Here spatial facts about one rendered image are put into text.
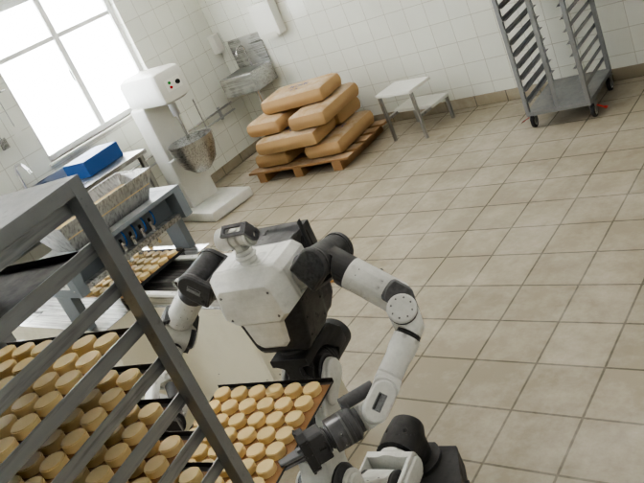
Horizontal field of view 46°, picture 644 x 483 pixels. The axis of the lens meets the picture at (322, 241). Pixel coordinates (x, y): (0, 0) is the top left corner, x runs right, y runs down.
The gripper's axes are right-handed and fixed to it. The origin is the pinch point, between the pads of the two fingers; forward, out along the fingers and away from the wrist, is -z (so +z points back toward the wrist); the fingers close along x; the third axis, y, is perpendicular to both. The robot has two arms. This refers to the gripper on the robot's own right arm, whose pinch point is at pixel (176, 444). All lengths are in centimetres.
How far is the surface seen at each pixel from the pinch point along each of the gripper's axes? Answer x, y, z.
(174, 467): 28, 4, -55
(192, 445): 28, 9, -50
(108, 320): -11, -15, 142
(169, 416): 37, 8, -51
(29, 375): 64, -6, -65
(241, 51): 12, 185, 603
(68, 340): 63, 1, -58
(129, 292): 63, 13, -49
